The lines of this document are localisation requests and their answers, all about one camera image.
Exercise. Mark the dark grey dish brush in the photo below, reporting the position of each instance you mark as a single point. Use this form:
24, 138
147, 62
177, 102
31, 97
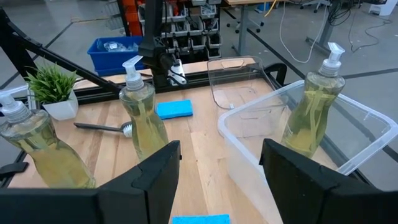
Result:
96, 127

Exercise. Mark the shelf rack with grey bins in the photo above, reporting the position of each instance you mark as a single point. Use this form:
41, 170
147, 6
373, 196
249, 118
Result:
199, 28

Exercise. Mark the green plant in white pot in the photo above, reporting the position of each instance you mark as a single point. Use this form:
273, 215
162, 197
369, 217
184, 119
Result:
53, 84

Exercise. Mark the clear plastic bags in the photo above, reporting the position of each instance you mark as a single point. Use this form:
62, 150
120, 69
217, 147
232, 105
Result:
115, 46

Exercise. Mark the tall clear plastic bin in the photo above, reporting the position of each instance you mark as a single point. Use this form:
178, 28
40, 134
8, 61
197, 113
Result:
245, 174

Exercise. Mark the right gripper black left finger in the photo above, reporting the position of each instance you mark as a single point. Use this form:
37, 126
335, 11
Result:
130, 199

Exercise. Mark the grey metal desk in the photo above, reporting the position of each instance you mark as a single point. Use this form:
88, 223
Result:
326, 31

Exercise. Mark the blue cellulose sponge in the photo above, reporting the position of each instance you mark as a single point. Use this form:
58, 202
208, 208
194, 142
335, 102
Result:
200, 219
174, 109

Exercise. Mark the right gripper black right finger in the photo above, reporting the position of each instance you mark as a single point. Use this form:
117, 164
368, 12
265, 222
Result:
311, 196

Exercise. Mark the blue storage crate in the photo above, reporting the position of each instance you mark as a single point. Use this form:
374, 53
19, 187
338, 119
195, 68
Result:
105, 63

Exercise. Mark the black aluminium frame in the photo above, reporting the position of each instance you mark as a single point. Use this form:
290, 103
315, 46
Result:
152, 18

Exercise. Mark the yellow soap pump bottle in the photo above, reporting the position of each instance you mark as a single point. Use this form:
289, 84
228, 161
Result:
143, 118
46, 155
311, 109

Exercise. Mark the wooden top workbench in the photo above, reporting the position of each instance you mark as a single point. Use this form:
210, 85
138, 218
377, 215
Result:
244, 28

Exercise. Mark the orange storage bins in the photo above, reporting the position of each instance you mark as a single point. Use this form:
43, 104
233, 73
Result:
133, 25

